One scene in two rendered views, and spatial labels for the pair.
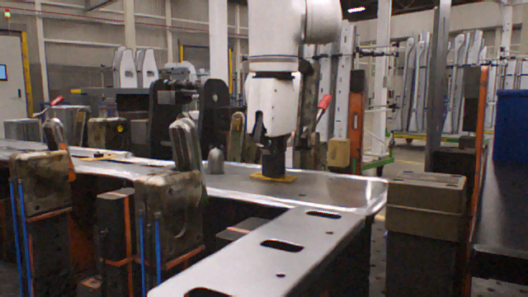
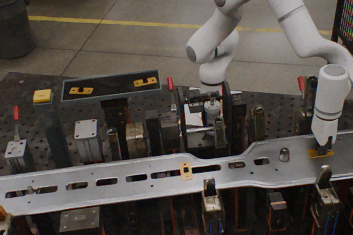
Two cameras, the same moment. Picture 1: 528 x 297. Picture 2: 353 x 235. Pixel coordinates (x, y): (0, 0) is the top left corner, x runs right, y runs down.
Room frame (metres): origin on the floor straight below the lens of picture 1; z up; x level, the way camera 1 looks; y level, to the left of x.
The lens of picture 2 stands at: (0.00, 1.00, 2.15)
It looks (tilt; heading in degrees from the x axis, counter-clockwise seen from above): 40 degrees down; 328
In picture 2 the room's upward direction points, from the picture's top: 6 degrees counter-clockwise
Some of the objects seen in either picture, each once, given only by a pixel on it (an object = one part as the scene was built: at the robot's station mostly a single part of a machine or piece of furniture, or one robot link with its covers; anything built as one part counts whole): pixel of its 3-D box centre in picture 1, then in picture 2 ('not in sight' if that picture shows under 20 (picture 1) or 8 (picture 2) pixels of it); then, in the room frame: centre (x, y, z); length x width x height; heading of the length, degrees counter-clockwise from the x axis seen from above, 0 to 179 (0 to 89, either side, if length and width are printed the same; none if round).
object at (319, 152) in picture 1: (308, 220); (301, 148); (0.85, -0.09, 0.88); 0.07 x 0.06 x 0.35; 151
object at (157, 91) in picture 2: (135, 90); (111, 86); (1.34, 0.43, 1.16); 0.37 x 0.14 x 0.02; 61
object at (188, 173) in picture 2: (98, 156); (186, 169); (0.93, 0.39, 1.01); 0.08 x 0.04 x 0.01; 151
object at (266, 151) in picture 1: (266, 158); (324, 149); (0.68, 0.00, 1.04); 0.03 x 0.03 x 0.07; 61
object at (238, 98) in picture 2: (230, 187); (237, 140); (1.01, 0.09, 0.91); 0.07 x 0.05 x 0.42; 151
